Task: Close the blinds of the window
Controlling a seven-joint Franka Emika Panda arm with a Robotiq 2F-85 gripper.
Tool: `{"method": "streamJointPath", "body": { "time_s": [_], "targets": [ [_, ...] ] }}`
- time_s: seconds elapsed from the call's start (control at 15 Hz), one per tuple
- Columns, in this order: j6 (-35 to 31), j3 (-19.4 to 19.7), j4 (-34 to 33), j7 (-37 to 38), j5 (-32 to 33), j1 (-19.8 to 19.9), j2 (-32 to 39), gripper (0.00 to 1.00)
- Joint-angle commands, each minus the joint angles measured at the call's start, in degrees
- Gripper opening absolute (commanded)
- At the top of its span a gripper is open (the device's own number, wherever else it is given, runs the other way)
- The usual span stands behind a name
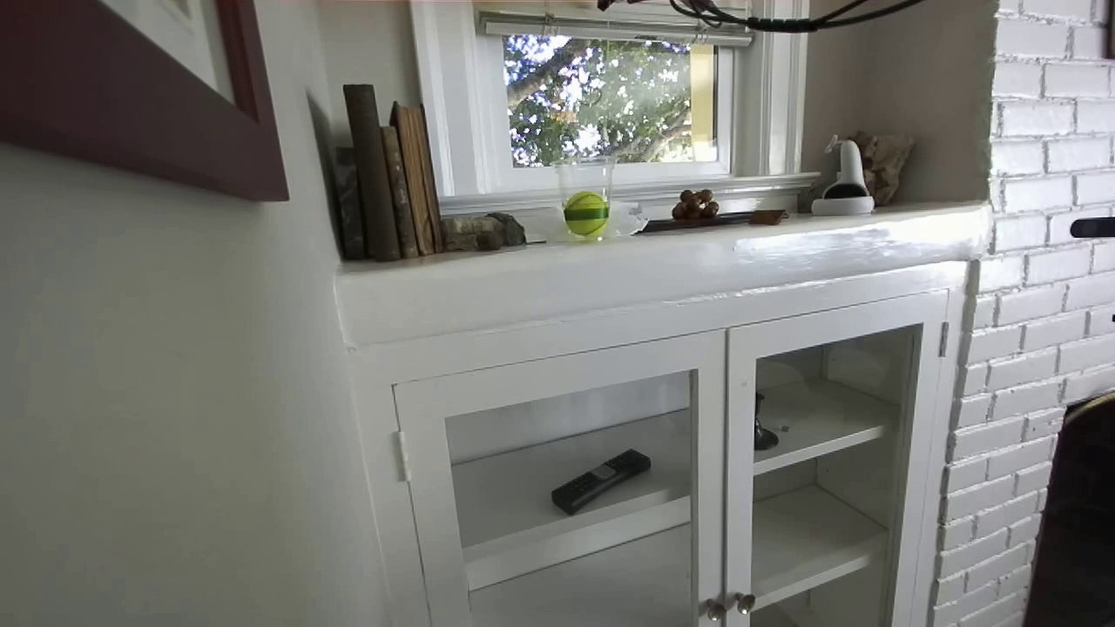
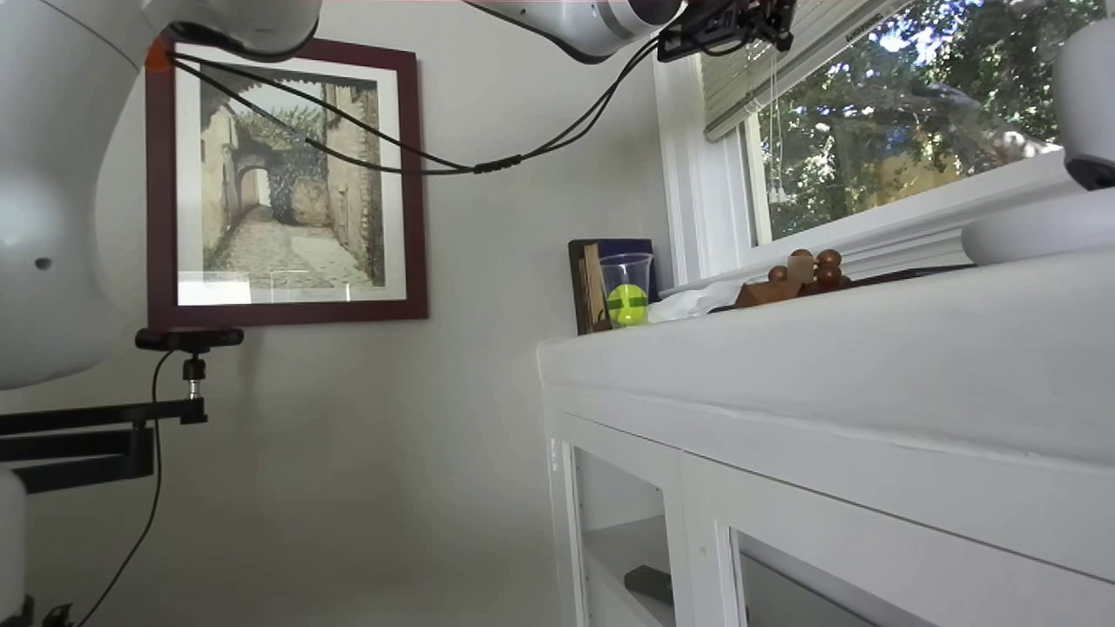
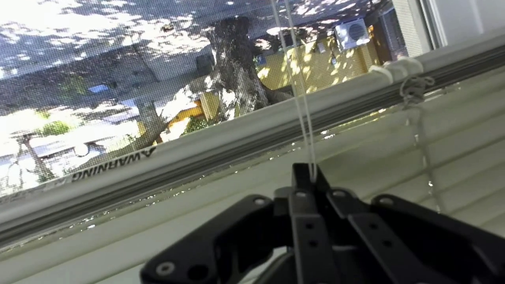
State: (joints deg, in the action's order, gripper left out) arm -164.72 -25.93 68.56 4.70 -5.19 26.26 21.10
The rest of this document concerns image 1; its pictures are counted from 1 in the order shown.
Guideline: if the beige roller window blind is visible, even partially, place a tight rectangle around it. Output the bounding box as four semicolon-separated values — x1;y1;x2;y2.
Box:
474;0;758;50

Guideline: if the grey rock ornament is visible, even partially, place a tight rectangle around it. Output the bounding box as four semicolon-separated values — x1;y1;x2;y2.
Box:
442;214;528;253

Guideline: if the left glass cabinet door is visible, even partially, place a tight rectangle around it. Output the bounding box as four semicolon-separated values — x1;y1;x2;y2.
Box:
399;335;724;627

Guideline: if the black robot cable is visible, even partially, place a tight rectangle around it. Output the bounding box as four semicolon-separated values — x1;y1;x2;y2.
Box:
596;0;927;34

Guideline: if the tan old book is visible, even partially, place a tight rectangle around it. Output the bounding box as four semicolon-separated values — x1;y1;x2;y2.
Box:
391;105;442;255

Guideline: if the brown wooden figurine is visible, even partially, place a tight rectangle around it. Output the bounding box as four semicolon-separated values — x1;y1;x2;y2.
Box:
672;190;717;223

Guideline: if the right glass cabinet door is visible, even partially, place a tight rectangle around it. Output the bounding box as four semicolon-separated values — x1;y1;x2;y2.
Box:
721;297;949;627

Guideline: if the black remote control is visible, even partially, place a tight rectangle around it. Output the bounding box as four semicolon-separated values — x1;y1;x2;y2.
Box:
550;451;652;516

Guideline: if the green tennis ball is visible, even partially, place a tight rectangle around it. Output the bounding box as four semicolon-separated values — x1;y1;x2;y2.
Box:
560;192;611;237

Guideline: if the white framed window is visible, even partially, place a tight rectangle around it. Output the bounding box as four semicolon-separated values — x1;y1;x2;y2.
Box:
409;0;810;203

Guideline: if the white built-in cabinet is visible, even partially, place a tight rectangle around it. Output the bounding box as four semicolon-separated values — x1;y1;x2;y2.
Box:
337;203;989;627

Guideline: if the glass cabinet door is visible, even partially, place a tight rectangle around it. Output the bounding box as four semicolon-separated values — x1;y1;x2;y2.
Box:
721;297;949;627
399;335;724;627

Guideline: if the small dark object on shelf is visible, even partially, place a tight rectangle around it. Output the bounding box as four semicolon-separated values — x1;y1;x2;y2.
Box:
753;395;781;451

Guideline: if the small dark leaning book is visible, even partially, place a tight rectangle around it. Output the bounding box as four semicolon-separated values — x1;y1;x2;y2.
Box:
306;102;366;262

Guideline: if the black object on brick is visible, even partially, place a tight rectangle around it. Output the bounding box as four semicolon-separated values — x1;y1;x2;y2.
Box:
1070;215;1115;237

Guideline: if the beige seashell ornament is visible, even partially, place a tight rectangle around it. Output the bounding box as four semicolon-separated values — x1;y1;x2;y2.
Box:
859;133;912;205

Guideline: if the tall dark brown book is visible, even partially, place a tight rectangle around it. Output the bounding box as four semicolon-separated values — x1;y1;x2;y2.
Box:
341;83;402;262

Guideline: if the clear drinking glass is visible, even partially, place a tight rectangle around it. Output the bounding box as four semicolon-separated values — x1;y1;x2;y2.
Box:
556;151;614;211

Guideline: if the dark flat tray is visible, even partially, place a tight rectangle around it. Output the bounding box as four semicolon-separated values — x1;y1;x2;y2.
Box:
643;211;787;233

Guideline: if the dark red framed picture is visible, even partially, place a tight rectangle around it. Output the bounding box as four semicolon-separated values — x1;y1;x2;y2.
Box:
0;0;290;203

